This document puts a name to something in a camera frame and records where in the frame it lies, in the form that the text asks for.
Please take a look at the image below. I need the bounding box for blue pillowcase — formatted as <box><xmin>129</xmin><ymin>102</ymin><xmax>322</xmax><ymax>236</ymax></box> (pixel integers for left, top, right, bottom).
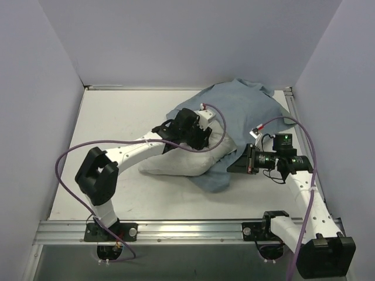
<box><xmin>166</xmin><ymin>78</ymin><xmax>295</xmax><ymax>193</ymax></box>

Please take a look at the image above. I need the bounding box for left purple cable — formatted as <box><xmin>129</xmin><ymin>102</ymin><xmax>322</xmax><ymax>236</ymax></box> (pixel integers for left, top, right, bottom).
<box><xmin>54</xmin><ymin>102</ymin><xmax>228</xmax><ymax>261</ymax></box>

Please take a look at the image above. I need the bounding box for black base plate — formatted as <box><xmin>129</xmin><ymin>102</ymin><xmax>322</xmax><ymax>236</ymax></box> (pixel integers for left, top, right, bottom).
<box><xmin>241</xmin><ymin>211</ymin><xmax>289</xmax><ymax>242</ymax></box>
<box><xmin>83</xmin><ymin>222</ymin><xmax>138</xmax><ymax>242</ymax></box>

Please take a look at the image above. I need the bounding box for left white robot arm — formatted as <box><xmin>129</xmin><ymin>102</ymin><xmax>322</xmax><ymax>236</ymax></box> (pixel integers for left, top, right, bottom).
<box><xmin>75</xmin><ymin>108</ymin><xmax>216</xmax><ymax>241</ymax></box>

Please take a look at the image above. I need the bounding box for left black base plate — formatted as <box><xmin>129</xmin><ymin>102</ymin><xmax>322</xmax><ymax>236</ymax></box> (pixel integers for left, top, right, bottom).
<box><xmin>83</xmin><ymin>222</ymin><xmax>138</xmax><ymax>242</ymax></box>

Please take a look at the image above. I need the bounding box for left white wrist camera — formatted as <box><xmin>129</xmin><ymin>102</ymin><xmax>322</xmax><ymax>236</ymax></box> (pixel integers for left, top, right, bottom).
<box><xmin>195</xmin><ymin>109</ymin><xmax>216</xmax><ymax>127</ymax></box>

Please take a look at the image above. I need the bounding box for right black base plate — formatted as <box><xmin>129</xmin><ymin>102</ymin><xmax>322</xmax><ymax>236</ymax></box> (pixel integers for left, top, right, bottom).
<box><xmin>241</xmin><ymin>211</ymin><xmax>289</xmax><ymax>242</ymax></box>

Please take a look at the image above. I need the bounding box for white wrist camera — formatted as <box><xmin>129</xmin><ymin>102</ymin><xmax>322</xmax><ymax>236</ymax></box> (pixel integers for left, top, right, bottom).
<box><xmin>250</xmin><ymin>128</ymin><xmax>263</xmax><ymax>148</ymax></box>
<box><xmin>195</xmin><ymin>109</ymin><xmax>216</xmax><ymax>127</ymax></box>

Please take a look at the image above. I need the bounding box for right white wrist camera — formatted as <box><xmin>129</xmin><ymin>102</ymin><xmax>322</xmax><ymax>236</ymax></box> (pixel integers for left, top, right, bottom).
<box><xmin>250</xmin><ymin>128</ymin><xmax>263</xmax><ymax>148</ymax></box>

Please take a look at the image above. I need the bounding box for aluminium front rail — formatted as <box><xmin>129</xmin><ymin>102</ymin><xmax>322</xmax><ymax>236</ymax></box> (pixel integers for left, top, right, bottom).
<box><xmin>33</xmin><ymin>220</ymin><xmax>252</xmax><ymax>246</ymax></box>

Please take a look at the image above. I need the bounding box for aluminium back rail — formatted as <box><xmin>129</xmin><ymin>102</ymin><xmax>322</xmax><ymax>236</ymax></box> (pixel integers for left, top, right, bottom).
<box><xmin>85</xmin><ymin>85</ymin><xmax>123</xmax><ymax>91</ymax></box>

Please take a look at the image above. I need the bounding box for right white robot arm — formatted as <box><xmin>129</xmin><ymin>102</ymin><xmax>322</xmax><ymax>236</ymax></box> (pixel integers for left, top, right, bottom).
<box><xmin>227</xmin><ymin>132</ymin><xmax>356</xmax><ymax>279</ymax></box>

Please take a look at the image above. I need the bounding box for white pillow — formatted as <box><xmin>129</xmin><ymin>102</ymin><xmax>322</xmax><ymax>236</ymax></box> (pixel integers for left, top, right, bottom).
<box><xmin>138</xmin><ymin>120</ymin><xmax>237</xmax><ymax>176</ymax></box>

